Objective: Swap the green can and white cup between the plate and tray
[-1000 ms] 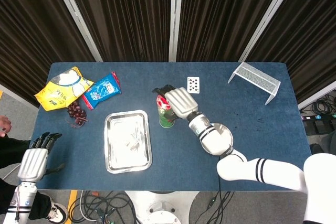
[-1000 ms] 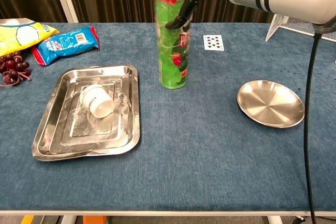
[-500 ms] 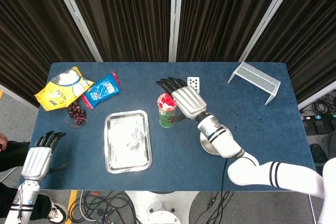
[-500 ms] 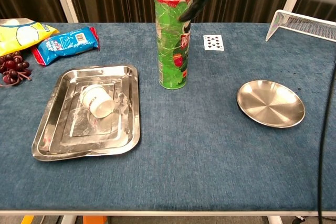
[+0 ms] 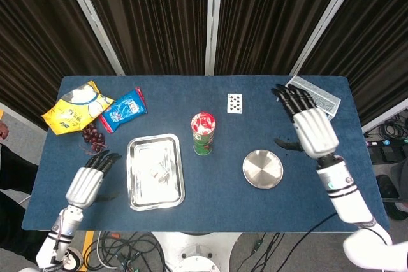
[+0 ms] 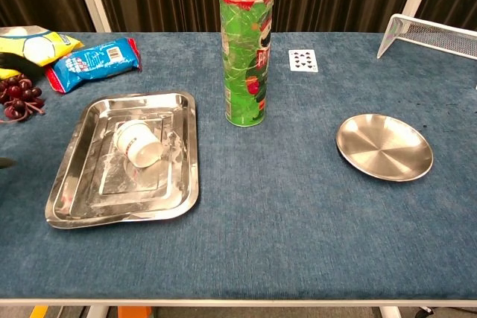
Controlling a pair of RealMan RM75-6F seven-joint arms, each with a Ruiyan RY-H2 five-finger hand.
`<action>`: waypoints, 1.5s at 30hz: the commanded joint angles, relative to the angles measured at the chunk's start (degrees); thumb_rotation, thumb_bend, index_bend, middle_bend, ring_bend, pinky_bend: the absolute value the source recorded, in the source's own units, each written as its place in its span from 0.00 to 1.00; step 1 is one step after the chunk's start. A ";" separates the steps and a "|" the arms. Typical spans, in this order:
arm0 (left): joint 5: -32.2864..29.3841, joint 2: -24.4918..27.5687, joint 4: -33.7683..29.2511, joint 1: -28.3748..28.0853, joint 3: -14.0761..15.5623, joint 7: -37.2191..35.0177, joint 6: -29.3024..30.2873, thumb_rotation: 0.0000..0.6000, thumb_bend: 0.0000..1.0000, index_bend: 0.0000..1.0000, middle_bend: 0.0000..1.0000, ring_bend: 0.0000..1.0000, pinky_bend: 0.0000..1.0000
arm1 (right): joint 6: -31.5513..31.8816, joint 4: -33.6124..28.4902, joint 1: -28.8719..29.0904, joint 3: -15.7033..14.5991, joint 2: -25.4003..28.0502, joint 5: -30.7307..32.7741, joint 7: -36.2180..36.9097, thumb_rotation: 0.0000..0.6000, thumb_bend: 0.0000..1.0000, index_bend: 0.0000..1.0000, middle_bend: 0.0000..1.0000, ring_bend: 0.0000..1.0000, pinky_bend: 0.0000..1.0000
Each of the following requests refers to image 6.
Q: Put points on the playing card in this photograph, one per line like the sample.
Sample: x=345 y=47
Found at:
x=303 y=60

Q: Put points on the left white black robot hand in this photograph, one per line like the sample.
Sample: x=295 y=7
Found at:
x=22 y=65

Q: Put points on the yellow snack bag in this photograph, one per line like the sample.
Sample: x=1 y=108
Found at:
x=37 y=48

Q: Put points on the rectangular steel tray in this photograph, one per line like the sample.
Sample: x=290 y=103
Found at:
x=85 y=191

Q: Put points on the red-capped green bottle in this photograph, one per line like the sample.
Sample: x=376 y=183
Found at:
x=244 y=72

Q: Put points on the dark red grape bunch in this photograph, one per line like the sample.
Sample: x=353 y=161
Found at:
x=16 y=92

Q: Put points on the small white cup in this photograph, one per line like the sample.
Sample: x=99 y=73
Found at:
x=136 y=143

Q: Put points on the blue snack bag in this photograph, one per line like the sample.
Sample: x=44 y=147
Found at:
x=93 y=61

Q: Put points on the round steel plate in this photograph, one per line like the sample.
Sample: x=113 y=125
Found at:
x=384 y=146

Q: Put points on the white mesh metal shelf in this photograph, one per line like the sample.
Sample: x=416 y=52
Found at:
x=428 y=35

